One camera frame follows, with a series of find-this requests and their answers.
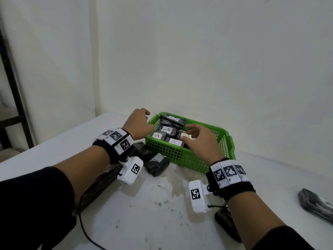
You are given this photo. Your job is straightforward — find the person's right hand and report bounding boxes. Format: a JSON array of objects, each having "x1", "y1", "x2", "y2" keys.
[{"x1": 181, "y1": 124, "x2": 225, "y2": 164}]

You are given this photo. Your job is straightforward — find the person's left hand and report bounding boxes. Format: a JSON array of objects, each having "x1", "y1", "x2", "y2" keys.
[{"x1": 122, "y1": 108, "x2": 154, "y2": 140}]

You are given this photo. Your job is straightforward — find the green plastic mesh basket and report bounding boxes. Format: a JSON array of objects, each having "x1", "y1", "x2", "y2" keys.
[{"x1": 144, "y1": 111, "x2": 237, "y2": 175}]

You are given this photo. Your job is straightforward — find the black packet labelled A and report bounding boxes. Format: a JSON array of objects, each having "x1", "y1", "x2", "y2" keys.
[{"x1": 157, "y1": 125, "x2": 180, "y2": 136}]

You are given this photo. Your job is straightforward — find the small black packet with label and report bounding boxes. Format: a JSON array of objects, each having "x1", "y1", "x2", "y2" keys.
[{"x1": 144, "y1": 153, "x2": 170, "y2": 177}]

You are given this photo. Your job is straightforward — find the pile of black packets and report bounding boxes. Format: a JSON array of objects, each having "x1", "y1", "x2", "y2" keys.
[{"x1": 74, "y1": 142, "x2": 242, "y2": 242}]

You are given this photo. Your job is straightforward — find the person's left forearm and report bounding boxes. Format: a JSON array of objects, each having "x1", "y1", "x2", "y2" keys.
[{"x1": 0, "y1": 145, "x2": 111, "y2": 250}]

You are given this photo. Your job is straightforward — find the person's right forearm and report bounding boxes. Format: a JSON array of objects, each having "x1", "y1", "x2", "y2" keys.
[{"x1": 226, "y1": 192, "x2": 318, "y2": 250}]

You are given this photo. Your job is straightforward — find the black left wristband with markers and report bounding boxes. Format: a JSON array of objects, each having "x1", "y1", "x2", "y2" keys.
[{"x1": 92, "y1": 127, "x2": 135, "y2": 164}]

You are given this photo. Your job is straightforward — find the black wristband with markers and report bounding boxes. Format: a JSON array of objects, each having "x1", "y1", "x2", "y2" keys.
[
  {"x1": 205, "y1": 158, "x2": 256, "y2": 202},
  {"x1": 92, "y1": 127, "x2": 135, "y2": 164}
]

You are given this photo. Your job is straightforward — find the black right wristband with markers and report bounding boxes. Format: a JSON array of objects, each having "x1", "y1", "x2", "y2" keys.
[{"x1": 205, "y1": 158, "x2": 256, "y2": 202}]

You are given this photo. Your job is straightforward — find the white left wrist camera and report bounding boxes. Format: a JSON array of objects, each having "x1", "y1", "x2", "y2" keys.
[{"x1": 117, "y1": 156, "x2": 144, "y2": 185}]

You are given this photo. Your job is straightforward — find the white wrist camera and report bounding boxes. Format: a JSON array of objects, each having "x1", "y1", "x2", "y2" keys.
[
  {"x1": 188, "y1": 180, "x2": 213, "y2": 214},
  {"x1": 117, "y1": 156, "x2": 144, "y2": 185}
]

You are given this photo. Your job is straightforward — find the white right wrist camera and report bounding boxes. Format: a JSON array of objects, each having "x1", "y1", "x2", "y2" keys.
[{"x1": 188, "y1": 180, "x2": 213, "y2": 214}]

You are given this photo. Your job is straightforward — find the black left camera cable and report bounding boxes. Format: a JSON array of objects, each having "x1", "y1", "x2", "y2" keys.
[{"x1": 77, "y1": 190, "x2": 107, "y2": 250}]

